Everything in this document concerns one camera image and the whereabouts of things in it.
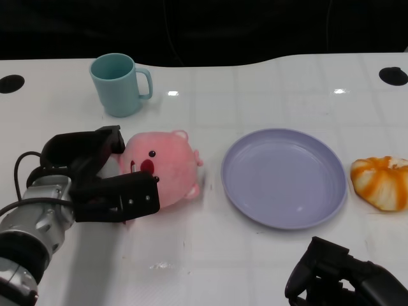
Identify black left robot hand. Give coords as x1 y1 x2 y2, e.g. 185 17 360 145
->
40 125 161 225

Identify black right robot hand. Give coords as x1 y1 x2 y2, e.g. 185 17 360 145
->
284 236 408 306

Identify pink plush pig doll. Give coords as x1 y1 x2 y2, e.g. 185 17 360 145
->
118 129 205 211

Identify lavender plastic plate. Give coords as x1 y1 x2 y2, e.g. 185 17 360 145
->
220 127 347 231

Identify light blue plastic mug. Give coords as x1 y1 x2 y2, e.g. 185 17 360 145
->
89 53 154 118

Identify orange white plush bun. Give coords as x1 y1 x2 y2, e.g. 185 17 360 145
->
350 156 408 213

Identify black table grommet hole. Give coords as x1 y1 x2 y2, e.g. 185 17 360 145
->
0 75 26 94
378 66 408 86

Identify black backdrop cloth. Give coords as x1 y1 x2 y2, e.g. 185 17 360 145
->
0 0 408 68

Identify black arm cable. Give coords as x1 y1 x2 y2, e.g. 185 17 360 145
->
0 151 73 217

